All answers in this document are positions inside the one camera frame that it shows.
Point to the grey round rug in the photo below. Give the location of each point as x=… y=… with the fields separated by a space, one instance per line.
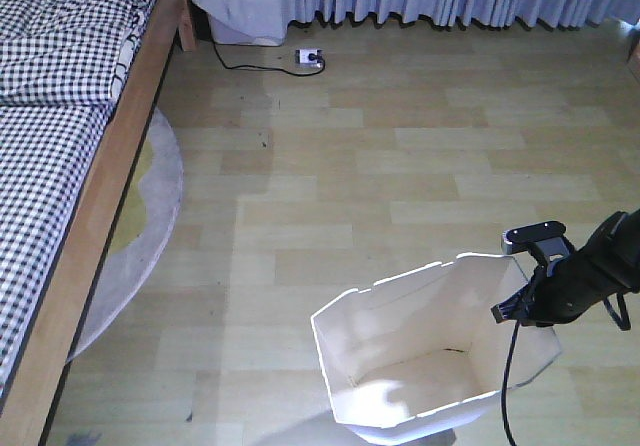
x=143 y=229

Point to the black white checkered bedding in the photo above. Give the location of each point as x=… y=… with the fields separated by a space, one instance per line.
x=64 y=65

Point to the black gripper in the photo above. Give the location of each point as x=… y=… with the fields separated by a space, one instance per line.
x=556 y=294

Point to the floor power outlet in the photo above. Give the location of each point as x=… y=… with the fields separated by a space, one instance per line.
x=309 y=57

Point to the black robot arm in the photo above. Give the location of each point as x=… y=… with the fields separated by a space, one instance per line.
x=614 y=247

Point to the white plastic trash bin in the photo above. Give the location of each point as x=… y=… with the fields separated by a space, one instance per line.
x=420 y=352

